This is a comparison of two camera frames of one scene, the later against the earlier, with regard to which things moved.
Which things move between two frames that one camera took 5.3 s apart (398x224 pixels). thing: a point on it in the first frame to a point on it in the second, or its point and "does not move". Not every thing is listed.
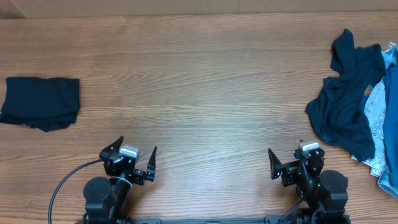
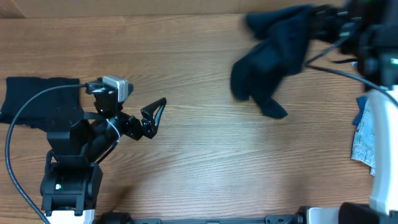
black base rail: (102, 219) does not move
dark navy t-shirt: (339, 112) to (283, 32)
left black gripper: (140, 176) to (150, 126)
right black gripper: (296, 166) to (325, 23)
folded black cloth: (45, 104) does not move
